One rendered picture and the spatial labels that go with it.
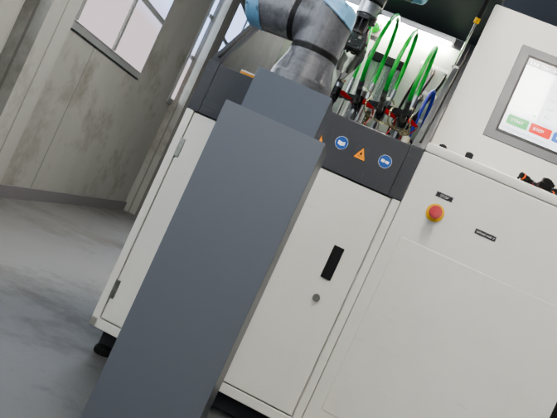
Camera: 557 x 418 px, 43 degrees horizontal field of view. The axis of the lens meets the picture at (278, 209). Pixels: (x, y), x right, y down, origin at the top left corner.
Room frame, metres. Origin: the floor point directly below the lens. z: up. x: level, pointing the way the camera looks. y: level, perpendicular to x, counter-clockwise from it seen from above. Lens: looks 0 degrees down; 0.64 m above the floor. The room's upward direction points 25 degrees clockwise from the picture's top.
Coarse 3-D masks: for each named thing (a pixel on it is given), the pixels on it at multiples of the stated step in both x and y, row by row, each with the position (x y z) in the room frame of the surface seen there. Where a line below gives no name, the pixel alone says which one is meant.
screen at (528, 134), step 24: (528, 48) 2.33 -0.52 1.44; (528, 72) 2.30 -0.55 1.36; (552, 72) 2.30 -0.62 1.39; (504, 96) 2.29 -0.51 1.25; (528, 96) 2.28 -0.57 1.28; (552, 96) 2.27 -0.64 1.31; (504, 120) 2.26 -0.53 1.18; (528, 120) 2.26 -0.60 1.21; (552, 120) 2.25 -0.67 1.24; (528, 144) 2.23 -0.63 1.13; (552, 144) 2.23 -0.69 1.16
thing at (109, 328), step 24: (168, 168) 2.17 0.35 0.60; (144, 216) 2.16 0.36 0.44; (384, 216) 2.04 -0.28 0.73; (120, 264) 2.16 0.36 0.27; (360, 288) 2.04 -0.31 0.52; (96, 312) 2.16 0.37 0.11; (336, 336) 2.04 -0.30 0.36; (312, 384) 2.04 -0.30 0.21; (240, 408) 2.14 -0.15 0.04; (264, 408) 2.05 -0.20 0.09
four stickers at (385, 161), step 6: (324, 132) 2.09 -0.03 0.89; (324, 138) 2.09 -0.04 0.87; (342, 138) 2.08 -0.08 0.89; (336, 144) 2.08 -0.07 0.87; (342, 144) 2.07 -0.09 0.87; (342, 150) 2.07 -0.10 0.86; (360, 150) 2.06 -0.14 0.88; (366, 150) 2.06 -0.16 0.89; (354, 156) 2.07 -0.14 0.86; (360, 156) 2.06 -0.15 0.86; (366, 156) 2.06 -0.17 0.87; (384, 156) 2.05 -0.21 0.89; (378, 162) 2.05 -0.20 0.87; (384, 162) 2.05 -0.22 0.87; (390, 162) 2.05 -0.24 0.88; (384, 168) 2.05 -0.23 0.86
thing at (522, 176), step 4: (520, 176) 2.07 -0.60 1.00; (524, 176) 2.06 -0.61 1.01; (528, 176) 2.07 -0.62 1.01; (524, 180) 2.07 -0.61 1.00; (528, 180) 2.07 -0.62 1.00; (532, 180) 2.11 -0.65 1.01; (544, 180) 2.07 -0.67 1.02; (548, 180) 2.07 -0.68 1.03; (532, 184) 2.08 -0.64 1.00; (536, 184) 2.08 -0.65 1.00; (540, 184) 2.06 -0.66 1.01; (544, 184) 2.06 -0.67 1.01; (548, 184) 2.07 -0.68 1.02; (552, 184) 2.07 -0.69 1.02; (540, 188) 2.07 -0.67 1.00; (544, 188) 2.06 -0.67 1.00; (548, 188) 2.06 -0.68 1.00; (552, 188) 2.06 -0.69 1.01; (552, 192) 2.04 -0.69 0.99; (556, 192) 2.05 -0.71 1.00
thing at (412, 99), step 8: (432, 48) 2.24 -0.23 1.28; (432, 56) 2.35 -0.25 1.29; (424, 64) 2.18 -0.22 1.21; (432, 64) 2.36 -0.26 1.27; (424, 72) 2.38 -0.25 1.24; (416, 80) 2.16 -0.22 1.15; (424, 80) 2.38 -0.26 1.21; (416, 88) 2.17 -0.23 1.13; (416, 96) 2.38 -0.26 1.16; (408, 104) 2.21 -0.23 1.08; (408, 112) 2.24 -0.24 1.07; (400, 120) 2.27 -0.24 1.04
